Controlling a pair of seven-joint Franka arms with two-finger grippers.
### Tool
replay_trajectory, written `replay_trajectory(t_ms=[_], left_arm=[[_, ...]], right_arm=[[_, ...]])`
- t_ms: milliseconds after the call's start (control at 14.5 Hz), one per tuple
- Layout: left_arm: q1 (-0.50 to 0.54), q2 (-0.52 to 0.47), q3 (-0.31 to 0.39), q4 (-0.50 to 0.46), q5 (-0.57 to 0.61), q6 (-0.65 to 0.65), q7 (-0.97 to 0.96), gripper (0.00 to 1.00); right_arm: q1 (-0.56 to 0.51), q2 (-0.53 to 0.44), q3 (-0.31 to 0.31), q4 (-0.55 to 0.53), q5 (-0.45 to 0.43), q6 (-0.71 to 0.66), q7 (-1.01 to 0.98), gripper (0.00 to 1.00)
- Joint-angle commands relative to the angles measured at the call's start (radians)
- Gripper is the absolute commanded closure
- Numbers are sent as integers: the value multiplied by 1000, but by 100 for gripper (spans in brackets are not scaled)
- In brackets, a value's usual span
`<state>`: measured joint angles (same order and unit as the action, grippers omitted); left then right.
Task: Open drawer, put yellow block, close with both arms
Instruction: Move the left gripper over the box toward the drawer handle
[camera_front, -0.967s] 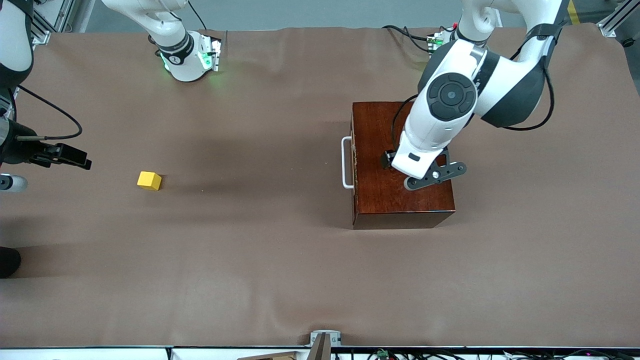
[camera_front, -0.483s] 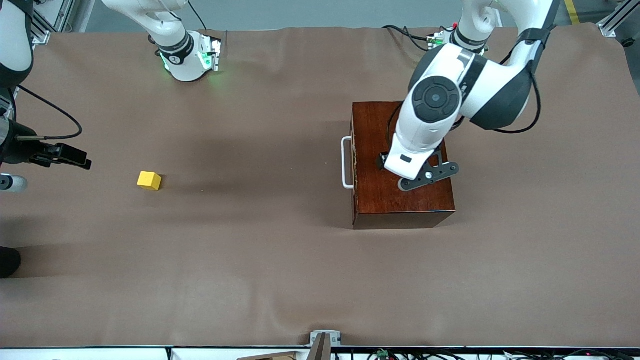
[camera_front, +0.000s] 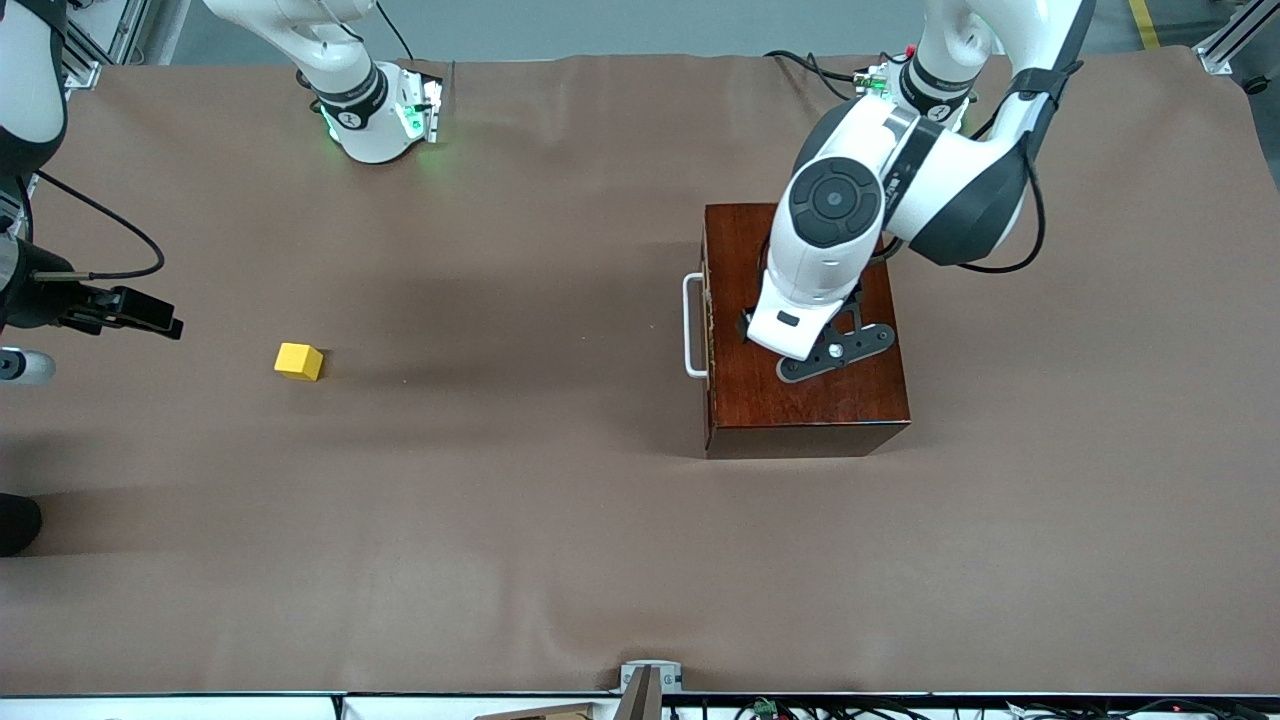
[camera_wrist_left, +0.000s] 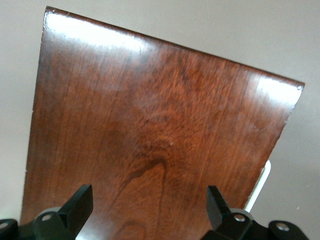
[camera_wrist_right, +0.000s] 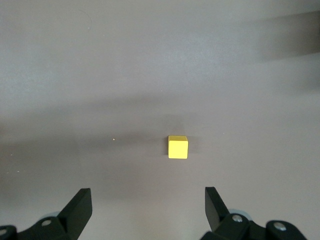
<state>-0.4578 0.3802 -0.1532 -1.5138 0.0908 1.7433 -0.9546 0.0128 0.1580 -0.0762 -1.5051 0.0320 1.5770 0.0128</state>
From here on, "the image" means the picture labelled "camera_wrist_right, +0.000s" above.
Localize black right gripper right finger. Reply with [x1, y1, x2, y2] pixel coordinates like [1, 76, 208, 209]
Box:
[201, 186, 307, 240]

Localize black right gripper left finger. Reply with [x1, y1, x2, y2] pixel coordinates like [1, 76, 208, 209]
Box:
[0, 187, 93, 240]

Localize yellow wooden block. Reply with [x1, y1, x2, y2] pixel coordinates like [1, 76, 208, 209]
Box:
[167, 135, 189, 160]

